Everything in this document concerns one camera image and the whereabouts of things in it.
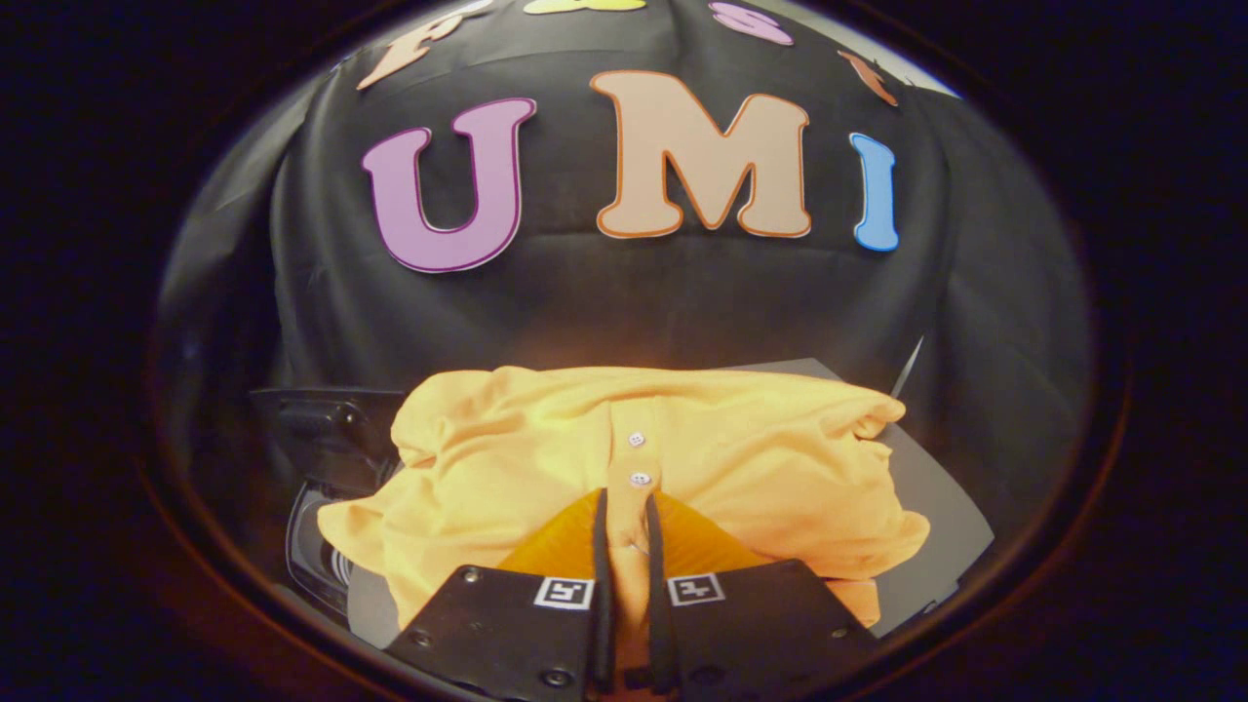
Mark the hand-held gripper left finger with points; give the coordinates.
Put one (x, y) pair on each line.
(602, 585)

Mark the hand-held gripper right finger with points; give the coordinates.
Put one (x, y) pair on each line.
(658, 604)

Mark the orange polo shirt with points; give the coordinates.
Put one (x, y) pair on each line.
(760, 458)

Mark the black backdrop cloth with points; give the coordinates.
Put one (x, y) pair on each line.
(634, 312)

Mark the white cabinet with dark frame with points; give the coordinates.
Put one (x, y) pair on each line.
(941, 507)

